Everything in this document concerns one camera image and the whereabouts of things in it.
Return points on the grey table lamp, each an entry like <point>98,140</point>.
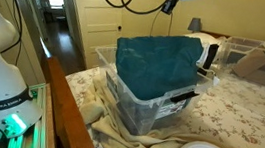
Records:
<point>195,24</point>

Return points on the brown cardboard box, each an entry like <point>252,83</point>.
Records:
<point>251,62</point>

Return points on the teal cloth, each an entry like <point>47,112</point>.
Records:
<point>156,66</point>

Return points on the black fabric bag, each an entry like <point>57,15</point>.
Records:
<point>211,56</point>

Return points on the white pillow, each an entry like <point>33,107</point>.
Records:
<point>194,34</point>

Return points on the metal robot mounting plate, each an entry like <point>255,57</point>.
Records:
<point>36,137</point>

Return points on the large clear plastic bin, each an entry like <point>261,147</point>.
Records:
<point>229,51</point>

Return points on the clear plastic storage container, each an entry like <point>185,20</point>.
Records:
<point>140,118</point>

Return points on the dark wooden headboard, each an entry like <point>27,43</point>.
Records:
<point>217,34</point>

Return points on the cream blanket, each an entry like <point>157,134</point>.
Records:
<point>124,143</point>

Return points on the floral bedspread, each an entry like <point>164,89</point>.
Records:
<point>235,112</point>

